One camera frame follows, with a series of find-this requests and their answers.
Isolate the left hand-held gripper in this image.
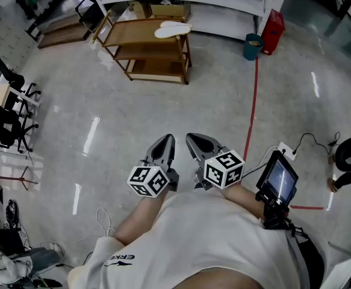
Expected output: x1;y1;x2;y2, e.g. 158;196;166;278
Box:
127;134;181;198

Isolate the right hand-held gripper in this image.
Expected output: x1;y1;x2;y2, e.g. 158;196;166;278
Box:
187;133;245;191

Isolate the white slipper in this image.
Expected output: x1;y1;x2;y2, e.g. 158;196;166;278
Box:
154;25;191;39
159;20;194;33

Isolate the person's right forearm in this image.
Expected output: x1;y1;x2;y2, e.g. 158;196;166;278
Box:
220;182;265;221

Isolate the person's left forearm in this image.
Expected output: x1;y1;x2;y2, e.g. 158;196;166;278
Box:
113;193;169;247

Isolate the black chest-mounted monitor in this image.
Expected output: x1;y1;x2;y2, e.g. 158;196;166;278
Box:
255;150;299;207

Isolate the white power strip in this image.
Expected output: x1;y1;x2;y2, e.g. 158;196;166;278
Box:
276;141;299;161

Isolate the person in white shirt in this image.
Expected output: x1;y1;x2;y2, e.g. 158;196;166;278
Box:
67;185;332;289

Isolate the teal waste bin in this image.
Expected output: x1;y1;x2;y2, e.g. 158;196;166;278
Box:
243;33;265;61

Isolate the wooden trolley cart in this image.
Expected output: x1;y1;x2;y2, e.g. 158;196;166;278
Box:
92;10;193;86

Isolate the red metal box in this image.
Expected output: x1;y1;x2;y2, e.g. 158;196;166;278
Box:
261;9;286;55

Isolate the large cardboard box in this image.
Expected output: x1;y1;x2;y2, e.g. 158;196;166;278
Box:
149;3;191;20

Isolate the small cardboard box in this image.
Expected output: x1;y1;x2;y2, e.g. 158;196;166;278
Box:
128;1;151;19

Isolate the wooden floor platform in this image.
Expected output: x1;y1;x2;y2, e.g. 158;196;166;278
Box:
36;13;92;49

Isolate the black cantilever chair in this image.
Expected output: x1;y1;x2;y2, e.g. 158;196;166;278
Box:
74;0;107;33

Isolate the black office chair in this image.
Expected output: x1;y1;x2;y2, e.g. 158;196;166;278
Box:
0;55;43;108
0;97;40;155

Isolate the grey locker cabinet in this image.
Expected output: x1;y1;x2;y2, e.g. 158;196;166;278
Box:
0;4;39;72

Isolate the white floor cable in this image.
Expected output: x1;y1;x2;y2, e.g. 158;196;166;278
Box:
39;206;118;250

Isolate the black power cable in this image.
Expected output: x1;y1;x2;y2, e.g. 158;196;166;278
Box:
294;132;342;156

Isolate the black shoulder strap with mount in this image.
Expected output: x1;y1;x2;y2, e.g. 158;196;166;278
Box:
261;203;326;289

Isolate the white frame desk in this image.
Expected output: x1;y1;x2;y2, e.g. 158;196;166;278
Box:
0;81;42;110

